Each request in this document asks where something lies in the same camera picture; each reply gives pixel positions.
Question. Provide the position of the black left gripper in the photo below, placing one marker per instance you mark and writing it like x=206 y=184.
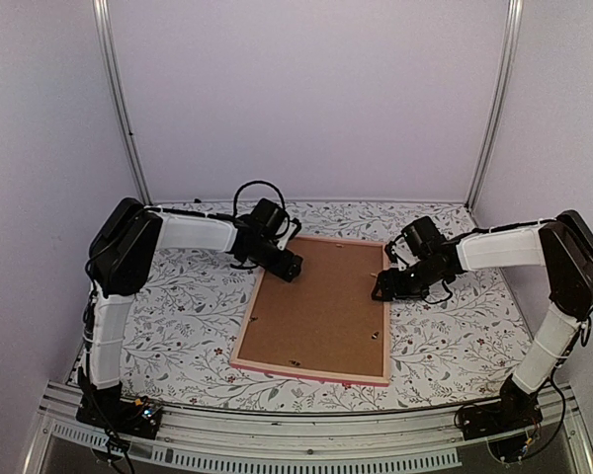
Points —
x=294 y=266

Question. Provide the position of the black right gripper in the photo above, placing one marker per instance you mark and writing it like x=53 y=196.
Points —
x=382 y=280

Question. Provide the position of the brown backing board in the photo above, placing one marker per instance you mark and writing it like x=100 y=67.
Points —
x=316 y=316

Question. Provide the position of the pink wooden picture frame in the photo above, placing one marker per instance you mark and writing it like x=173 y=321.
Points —
x=237 y=355

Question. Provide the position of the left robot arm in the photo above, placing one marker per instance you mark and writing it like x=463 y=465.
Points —
x=118 y=266

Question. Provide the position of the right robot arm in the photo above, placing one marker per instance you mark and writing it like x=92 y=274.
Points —
x=561 y=247

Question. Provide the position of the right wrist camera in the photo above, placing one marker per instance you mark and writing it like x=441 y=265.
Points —
x=394 y=258

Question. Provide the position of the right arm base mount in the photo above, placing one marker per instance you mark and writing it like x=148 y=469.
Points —
x=483 y=420

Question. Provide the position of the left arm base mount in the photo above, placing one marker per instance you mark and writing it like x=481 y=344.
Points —
x=140 y=417

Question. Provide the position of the right aluminium corner post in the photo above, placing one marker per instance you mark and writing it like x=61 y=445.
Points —
x=508 y=54

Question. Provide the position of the aluminium corner post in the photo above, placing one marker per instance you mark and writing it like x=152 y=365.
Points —
x=103 y=25
x=508 y=54

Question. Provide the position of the left aluminium corner post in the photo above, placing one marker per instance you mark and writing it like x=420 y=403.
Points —
x=103 y=25

